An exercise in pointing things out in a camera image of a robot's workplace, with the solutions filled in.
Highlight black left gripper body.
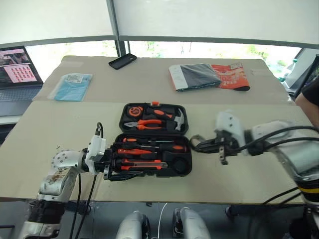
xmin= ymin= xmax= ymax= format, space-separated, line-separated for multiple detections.
xmin=94 ymin=147 xmax=116 ymax=181

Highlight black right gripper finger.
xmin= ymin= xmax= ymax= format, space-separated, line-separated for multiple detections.
xmin=195 ymin=146 xmax=221 ymax=153
xmin=196 ymin=139 xmax=221 ymax=148

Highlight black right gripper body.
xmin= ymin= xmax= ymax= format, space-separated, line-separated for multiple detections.
xmin=214 ymin=129 xmax=240 ymax=165

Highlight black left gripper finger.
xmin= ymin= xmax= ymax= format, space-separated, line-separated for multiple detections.
xmin=110 ymin=142 xmax=141 ymax=160
xmin=109 ymin=171 xmax=151 ymax=182

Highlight orange tester screwdriver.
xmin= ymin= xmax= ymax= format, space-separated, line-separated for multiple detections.
xmin=117 ymin=148 xmax=158 ymax=154

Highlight short black orange screwdriver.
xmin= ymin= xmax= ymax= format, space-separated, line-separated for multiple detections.
xmin=122 ymin=137 xmax=175 ymax=144

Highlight grey tape roll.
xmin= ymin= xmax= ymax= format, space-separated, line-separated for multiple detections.
xmin=189 ymin=134 xmax=206 ymax=152

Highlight orange black utility knife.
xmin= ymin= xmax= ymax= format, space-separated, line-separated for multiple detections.
xmin=116 ymin=159 xmax=168 ymax=172

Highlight long black orange screwdriver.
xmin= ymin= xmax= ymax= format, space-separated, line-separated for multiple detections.
xmin=132 ymin=143 xmax=187 ymax=153

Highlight black tool case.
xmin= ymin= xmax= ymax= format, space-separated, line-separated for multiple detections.
xmin=115 ymin=102 xmax=193 ymax=178

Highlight orange black tape measure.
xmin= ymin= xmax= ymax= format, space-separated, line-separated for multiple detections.
xmin=127 ymin=106 xmax=143 ymax=119

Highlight silver left robot leg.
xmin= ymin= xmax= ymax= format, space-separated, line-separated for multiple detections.
xmin=115 ymin=210 xmax=151 ymax=239

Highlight silver robot leg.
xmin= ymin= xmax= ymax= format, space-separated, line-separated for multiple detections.
xmin=115 ymin=210 xmax=151 ymax=239
xmin=172 ymin=207 xmax=211 ymax=239

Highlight black table foot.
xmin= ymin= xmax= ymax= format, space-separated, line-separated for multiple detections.
xmin=64 ymin=200 xmax=92 ymax=215
xmin=225 ymin=205 xmax=305 ymax=220

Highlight black orange claw hammer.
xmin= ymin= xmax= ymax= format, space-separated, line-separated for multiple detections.
xmin=144 ymin=106 xmax=187 ymax=131

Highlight dark grey cloth in bag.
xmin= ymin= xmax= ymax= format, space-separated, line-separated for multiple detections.
xmin=168 ymin=62 xmax=223 ymax=92

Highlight orange printed package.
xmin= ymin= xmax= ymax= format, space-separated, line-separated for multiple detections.
xmin=211 ymin=62 xmax=251 ymax=93

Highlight silver right robot leg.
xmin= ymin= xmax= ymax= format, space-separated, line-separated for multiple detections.
xmin=172 ymin=207 xmax=211 ymax=239

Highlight blue cloth in plastic bag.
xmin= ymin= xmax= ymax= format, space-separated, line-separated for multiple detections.
xmin=47 ymin=73 xmax=94 ymax=102

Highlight black phone case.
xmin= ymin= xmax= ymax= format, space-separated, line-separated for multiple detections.
xmin=108 ymin=52 xmax=138 ymax=70

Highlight bystander person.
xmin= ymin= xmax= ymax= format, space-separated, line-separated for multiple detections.
xmin=295 ymin=79 xmax=319 ymax=123

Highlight clear water bottle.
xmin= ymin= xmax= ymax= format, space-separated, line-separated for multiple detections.
xmin=278 ymin=58 xmax=300 ymax=83

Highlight black office chair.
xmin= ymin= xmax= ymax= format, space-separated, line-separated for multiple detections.
xmin=283 ymin=48 xmax=319 ymax=101

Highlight grey laptop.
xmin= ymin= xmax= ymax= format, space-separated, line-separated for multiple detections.
xmin=0 ymin=45 xmax=44 ymax=117

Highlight orange handled pliers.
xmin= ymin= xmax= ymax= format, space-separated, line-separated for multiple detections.
xmin=124 ymin=119 xmax=164 ymax=131

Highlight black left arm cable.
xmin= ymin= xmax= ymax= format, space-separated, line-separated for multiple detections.
xmin=68 ymin=121 xmax=104 ymax=239

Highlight white floor cable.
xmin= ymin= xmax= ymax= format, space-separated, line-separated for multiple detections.
xmin=158 ymin=202 xmax=169 ymax=239

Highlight grey window frame post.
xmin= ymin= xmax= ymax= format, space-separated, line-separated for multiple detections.
xmin=105 ymin=0 xmax=131 ymax=58

